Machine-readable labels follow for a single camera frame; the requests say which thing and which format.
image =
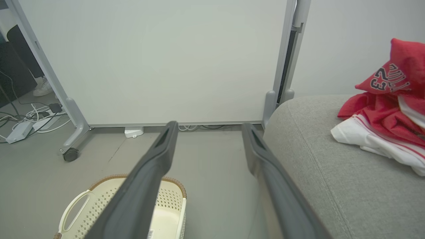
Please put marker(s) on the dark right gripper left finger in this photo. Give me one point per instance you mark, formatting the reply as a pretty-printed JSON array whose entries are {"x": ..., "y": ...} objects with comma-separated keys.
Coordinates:
[{"x": 142, "y": 186}]

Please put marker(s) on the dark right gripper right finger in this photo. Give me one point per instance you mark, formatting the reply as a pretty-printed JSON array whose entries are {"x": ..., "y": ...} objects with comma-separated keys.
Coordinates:
[{"x": 279, "y": 192}]

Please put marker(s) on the white garment with red stripes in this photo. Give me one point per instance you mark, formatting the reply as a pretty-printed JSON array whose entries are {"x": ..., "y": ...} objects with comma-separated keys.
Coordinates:
[{"x": 365, "y": 139}]

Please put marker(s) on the red and white garment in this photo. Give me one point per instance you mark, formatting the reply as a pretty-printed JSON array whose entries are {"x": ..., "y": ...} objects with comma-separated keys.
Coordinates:
[{"x": 382, "y": 116}]

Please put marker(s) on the red jersey with number print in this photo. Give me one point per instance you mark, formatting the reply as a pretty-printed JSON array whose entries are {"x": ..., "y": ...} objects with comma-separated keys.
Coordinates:
[{"x": 405, "y": 56}]

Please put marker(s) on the cream perforated laundry basket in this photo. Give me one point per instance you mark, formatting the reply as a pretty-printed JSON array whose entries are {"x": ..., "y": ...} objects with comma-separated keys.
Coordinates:
[{"x": 169, "y": 212}]

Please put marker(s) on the small white power adapter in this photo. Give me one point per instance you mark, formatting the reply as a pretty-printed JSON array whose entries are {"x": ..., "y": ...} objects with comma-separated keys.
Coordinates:
[{"x": 133, "y": 132}]

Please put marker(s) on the grey fabric sofa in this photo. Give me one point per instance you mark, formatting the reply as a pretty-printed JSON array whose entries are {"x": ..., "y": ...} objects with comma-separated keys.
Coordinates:
[{"x": 348, "y": 199}]

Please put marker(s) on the black caster wheel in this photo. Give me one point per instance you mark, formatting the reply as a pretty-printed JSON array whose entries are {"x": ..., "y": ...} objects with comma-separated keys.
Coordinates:
[{"x": 71, "y": 155}]

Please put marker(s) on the black plug adapter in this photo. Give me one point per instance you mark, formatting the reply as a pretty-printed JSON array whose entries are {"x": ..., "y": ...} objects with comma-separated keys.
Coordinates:
[{"x": 55, "y": 108}]

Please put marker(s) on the white rectangular adapter box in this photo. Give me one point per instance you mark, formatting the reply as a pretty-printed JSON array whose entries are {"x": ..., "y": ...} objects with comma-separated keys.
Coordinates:
[{"x": 20, "y": 132}]

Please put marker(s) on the white sneaker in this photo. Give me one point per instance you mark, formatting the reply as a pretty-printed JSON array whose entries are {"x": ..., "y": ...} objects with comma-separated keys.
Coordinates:
[{"x": 43, "y": 89}]

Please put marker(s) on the black trouser leg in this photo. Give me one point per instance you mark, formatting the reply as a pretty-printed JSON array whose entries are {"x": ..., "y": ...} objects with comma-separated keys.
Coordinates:
[{"x": 23, "y": 49}]

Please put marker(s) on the wide white partition, grey frame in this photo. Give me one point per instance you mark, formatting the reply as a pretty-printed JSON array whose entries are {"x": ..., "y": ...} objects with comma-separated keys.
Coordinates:
[{"x": 149, "y": 59}]

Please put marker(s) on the narrow white partition, grey frame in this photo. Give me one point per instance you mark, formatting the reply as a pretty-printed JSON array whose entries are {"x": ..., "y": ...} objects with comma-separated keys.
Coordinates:
[{"x": 348, "y": 49}]

